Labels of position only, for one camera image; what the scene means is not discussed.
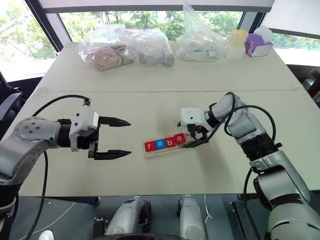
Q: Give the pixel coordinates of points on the red letter tile b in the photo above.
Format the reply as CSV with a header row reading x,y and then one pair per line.
x,y
170,142

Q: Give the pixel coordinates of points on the red letter tile o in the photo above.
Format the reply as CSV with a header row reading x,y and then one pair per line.
x,y
180,139

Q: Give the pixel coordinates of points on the silver robot leg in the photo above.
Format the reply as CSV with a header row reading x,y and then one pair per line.
x,y
191,217
127,215

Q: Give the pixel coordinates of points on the tall clear plastic bag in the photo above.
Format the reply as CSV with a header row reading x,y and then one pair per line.
x,y
197,47

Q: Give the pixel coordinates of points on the blue letter tile o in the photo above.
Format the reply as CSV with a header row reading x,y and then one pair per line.
x,y
160,144

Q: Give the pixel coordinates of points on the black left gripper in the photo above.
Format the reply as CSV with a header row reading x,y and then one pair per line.
x,y
87,141

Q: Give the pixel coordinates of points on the wooden letter tray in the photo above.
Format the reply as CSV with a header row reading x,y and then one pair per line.
x,y
160,153

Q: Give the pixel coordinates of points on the silver left robot leg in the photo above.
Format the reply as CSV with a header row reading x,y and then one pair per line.
x,y
127,215

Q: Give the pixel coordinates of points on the plastic container yellow lid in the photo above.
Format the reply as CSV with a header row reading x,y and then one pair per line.
x,y
238,37

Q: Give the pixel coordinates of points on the black office chair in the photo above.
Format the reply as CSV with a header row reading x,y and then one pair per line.
x,y
10,100
312,85

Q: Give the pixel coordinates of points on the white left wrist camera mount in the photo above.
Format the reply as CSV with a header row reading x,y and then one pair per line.
x,y
83,125

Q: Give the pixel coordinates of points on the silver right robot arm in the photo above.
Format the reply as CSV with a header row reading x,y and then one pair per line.
x,y
275,175

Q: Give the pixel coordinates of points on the small white round object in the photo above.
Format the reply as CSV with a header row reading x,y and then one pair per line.
x,y
47,235

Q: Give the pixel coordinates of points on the purple tissue box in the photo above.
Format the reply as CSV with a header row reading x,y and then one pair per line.
x,y
257,46

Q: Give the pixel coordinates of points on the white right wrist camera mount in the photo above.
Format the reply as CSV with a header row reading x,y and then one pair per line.
x,y
192,116

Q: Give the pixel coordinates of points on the silver right robot leg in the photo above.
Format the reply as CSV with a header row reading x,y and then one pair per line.
x,y
191,217

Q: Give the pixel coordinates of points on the red letter tile r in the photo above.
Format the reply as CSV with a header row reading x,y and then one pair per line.
x,y
150,146

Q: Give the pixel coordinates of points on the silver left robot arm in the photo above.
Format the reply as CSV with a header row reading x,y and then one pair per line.
x,y
27,145

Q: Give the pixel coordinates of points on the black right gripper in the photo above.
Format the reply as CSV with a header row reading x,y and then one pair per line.
x,y
200,133

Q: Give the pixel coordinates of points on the white roller window blind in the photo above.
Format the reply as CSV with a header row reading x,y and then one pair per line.
x,y
155,5

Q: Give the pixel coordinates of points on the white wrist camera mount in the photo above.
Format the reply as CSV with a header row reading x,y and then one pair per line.
x,y
83,125
192,116

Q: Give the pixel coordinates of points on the translucent white plastic container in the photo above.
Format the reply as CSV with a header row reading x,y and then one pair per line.
x,y
233,53

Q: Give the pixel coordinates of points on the plastic bag with pink cloth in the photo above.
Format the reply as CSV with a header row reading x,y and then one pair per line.
x,y
105,58

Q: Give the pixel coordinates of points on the plastic bag with grey items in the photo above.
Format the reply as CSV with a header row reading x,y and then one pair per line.
x,y
152,55

